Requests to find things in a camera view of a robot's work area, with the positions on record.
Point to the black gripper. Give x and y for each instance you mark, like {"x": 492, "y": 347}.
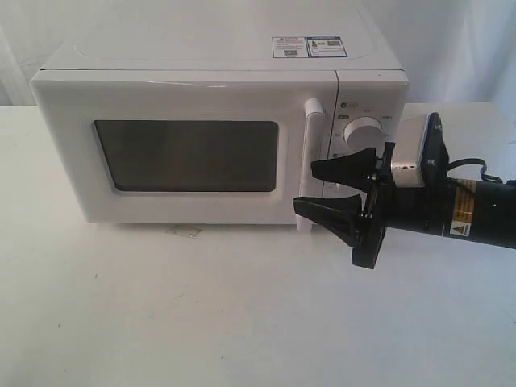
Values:
{"x": 394, "y": 194}

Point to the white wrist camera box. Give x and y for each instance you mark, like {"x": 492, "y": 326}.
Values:
{"x": 406, "y": 160}

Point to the white microwave door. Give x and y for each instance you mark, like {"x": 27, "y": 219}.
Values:
{"x": 208, "y": 147}

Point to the clear tape patch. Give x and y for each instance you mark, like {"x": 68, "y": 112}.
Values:
{"x": 184, "y": 231}

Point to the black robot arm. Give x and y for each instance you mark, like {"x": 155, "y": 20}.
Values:
{"x": 463, "y": 201}

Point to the upper white control knob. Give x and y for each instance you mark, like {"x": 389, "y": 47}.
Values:
{"x": 362, "y": 133}

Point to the white microwave oven body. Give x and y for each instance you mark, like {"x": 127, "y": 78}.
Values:
{"x": 237, "y": 36}

